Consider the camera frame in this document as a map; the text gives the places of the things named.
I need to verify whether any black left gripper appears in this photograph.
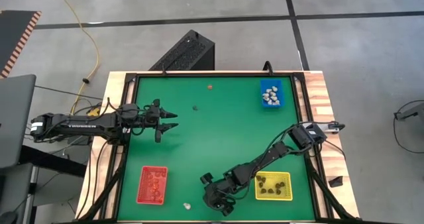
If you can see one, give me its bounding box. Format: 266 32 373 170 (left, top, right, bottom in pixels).
145 99 180 143

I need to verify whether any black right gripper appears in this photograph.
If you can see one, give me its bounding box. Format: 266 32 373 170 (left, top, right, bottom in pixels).
200 172 238 217

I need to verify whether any green table mat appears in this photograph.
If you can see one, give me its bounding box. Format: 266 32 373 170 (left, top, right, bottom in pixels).
117 76 317 222

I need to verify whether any yellow plastic basket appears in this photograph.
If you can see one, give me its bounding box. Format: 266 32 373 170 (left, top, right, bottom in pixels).
254 171 293 201

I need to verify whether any black perforated computer tower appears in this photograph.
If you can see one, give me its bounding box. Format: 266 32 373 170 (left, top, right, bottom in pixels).
148 29 216 72

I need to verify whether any yellow plug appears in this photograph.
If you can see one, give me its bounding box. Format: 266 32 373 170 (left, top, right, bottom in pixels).
86 106 102 118

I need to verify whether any red plastic basket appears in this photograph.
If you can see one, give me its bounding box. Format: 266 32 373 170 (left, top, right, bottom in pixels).
136 166 169 205

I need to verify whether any small black wedge block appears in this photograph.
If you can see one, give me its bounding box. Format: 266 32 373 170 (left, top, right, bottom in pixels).
328 176 345 188

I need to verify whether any wooden table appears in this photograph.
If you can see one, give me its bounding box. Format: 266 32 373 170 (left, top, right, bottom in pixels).
75 70 361 223

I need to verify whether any blue plastic basket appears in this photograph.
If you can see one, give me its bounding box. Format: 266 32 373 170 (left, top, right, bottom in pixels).
260 79 286 109

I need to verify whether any black desk board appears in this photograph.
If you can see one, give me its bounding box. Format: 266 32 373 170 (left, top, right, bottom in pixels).
19 145 87 178

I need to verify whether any silver connector box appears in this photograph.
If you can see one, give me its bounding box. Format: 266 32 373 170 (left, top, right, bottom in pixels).
326 121 346 132

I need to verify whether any grey laptop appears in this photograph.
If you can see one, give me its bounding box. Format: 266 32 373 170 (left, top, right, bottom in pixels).
0 74 36 170

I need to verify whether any black mat striped edge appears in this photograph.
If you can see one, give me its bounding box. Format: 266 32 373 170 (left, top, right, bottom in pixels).
0 10 42 80

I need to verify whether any grey stand foot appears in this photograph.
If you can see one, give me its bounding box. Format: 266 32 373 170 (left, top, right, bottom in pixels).
393 101 424 121

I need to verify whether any yellow extension cable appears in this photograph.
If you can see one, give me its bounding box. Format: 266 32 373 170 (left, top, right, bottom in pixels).
52 0 101 117

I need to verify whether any thin black cable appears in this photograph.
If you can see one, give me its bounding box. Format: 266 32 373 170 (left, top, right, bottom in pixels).
34 85 104 101

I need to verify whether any short black cable loop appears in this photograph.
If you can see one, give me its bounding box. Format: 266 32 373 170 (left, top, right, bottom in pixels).
262 60 275 76

